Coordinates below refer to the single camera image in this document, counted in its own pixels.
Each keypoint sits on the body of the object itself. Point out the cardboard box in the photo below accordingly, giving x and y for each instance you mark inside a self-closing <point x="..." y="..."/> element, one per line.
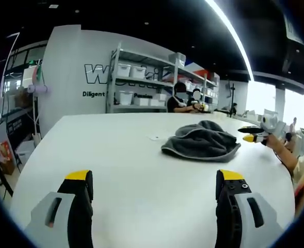
<point x="6" y="157"/>

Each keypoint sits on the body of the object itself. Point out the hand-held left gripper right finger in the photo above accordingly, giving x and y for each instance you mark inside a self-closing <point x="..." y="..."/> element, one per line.
<point x="244" y="209"/>

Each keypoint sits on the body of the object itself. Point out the black tripod stand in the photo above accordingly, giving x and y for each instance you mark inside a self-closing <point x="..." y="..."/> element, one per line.
<point x="232" y="100"/>

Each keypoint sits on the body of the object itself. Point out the long ceiling light strip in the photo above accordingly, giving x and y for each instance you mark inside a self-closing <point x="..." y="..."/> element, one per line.
<point x="238" y="38"/>

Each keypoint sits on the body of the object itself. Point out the dark grey towel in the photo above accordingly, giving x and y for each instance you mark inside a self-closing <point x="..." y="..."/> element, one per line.
<point x="200" y="144"/>

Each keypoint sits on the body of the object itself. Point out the white floor stand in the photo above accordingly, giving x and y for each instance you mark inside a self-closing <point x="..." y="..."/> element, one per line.
<point x="35" y="121"/>

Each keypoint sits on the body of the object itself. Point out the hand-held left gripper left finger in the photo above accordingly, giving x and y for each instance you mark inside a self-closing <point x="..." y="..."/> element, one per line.
<point x="61" y="206"/>

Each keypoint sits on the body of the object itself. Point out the grey metal shelf rack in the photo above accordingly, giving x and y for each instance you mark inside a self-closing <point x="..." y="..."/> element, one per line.
<point x="141" y="80"/>

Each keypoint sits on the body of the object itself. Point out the person's right hand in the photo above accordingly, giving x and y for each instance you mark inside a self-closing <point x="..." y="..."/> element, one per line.
<point x="271" y="140"/>

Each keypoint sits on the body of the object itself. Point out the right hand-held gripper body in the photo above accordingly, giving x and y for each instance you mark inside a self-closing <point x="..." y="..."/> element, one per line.
<point x="268" y="124"/>

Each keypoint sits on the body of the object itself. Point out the white table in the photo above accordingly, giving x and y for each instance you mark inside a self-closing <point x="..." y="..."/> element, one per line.
<point x="115" y="155"/>

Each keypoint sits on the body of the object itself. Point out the small white card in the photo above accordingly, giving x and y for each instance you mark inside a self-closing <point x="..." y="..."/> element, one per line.
<point x="153" y="137"/>

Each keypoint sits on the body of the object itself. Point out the purple roll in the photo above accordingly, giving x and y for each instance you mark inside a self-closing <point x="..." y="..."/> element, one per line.
<point x="39" y="89"/>

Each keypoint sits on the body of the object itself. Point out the black side desk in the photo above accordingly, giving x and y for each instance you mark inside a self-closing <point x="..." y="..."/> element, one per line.
<point x="2" y="124"/>

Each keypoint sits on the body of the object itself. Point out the group of white storage boxes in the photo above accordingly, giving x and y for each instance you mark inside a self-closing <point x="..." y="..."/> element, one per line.
<point x="137" y="71"/>

